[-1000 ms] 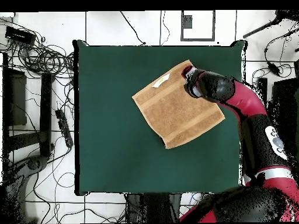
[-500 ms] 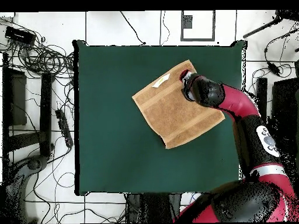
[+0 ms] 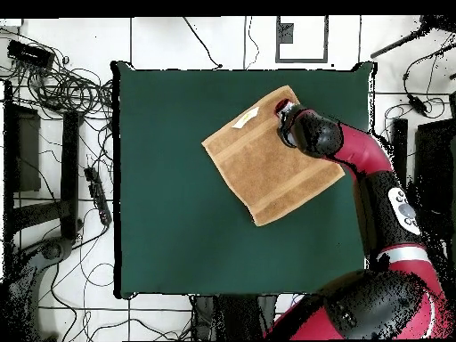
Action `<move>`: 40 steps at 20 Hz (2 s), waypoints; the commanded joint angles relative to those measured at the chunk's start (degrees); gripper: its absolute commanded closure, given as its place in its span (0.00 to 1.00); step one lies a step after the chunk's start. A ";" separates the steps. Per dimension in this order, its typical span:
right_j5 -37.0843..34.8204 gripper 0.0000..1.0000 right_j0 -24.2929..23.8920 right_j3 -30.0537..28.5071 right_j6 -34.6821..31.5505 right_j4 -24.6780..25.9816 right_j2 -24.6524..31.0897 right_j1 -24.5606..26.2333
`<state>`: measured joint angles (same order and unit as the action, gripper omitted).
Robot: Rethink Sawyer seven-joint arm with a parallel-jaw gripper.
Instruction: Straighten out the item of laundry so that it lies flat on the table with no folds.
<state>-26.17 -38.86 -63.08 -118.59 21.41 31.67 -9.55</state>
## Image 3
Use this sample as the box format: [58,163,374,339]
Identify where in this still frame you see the tan terry towel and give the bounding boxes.
[201,85,346,228]

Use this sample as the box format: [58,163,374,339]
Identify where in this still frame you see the black tripod leg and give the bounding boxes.
[370,15,456,60]

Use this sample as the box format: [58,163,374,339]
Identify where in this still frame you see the black power adapter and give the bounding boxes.
[407,94,428,117]

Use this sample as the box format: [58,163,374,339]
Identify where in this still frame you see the black metal stand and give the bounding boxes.
[2,79,85,241]
[387,90,456,229]

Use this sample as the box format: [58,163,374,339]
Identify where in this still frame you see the dark green table cloth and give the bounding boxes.
[110,60,378,299]

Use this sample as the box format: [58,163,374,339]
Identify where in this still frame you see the black power strip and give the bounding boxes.
[83,166,113,226]

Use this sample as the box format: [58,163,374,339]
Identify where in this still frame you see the dark grey stand base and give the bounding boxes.
[4,236,77,341]

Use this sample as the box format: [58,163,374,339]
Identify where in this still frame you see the grey square floor frame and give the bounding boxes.
[274,15,329,64]

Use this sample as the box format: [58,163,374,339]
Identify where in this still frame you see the thin black cable with plug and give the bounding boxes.
[183,16,224,69]

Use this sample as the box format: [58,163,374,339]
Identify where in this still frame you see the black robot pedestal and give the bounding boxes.
[191,294,278,341]

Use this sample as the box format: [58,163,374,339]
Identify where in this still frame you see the tangled black cables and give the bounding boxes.
[0,28,115,122]

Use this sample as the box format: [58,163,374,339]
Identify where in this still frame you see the black network switch box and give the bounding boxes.
[6,38,56,69]

